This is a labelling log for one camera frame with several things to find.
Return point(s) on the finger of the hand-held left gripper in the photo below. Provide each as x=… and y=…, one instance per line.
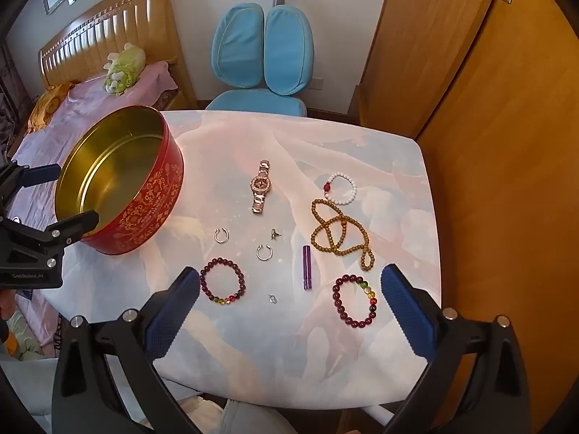
x=43, y=174
x=77, y=226

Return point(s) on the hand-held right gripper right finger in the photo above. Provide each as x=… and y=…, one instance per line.
x=407, y=316

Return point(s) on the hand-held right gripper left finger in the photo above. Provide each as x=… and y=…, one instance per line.
x=174, y=321

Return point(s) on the red round tin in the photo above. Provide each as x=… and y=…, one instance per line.
x=149, y=208

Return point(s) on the purple metal tube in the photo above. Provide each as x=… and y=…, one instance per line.
x=306, y=269

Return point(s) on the small metal earring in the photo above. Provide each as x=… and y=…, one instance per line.
x=274, y=233

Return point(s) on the rose gold wristwatch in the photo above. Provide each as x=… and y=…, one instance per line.
x=261, y=184

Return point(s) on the orange pillow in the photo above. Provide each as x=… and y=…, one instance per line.
x=45, y=108

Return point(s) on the pale printed cartoon quilt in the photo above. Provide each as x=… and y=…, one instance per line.
x=25, y=332

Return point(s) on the dark patterned curtain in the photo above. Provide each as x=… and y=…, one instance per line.
x=13, y=95

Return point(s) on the white table leg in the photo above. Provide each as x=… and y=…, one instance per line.
x=377, y=413

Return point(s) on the green cabbage plush toy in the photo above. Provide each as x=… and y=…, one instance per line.
x=124, y=68

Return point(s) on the wooden bed headboard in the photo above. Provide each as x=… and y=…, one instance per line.
x=90, y=40

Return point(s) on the wooden wardrobe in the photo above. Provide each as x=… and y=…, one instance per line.
x=497, y=144

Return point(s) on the light blue desk chair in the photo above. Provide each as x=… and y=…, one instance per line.
x=244, y=45

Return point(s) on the white wall outlet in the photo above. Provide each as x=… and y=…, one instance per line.
x=319, y=83

